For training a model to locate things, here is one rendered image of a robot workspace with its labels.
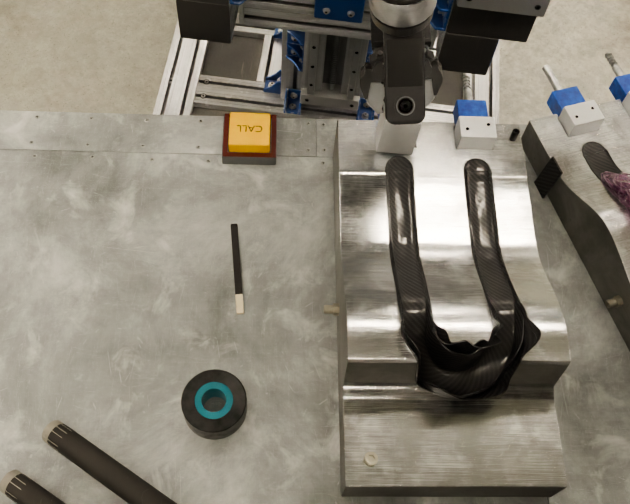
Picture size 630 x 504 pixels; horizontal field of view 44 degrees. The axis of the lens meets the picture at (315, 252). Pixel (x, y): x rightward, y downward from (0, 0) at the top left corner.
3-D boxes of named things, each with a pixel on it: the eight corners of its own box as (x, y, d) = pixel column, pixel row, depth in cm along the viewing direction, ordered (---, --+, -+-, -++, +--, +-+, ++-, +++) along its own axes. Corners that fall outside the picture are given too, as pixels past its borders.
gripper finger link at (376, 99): (379, 82, 109) (393, 42, 100) (381, 119, 107) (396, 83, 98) (357, 80, 109) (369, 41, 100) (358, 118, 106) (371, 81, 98)
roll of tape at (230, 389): (201, 451, 97) (199, 444, 94) (172, 396, 100) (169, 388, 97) (258, 420, 100) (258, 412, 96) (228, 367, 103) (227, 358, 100)
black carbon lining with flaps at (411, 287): (380, 164, 111) (389, 123, 102) (493, 167, 111) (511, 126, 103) (393, 406, 94) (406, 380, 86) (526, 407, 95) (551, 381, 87)
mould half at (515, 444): (332, 156, 119) (340, 98, 107) (502, 160, 121) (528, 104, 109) (340, 496, 96) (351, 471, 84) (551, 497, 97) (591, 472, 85)
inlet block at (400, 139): (369, 93, 117) (376, 62, 113) (402, 97, 117) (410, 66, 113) (376, 151, 108) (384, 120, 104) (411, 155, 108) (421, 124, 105)
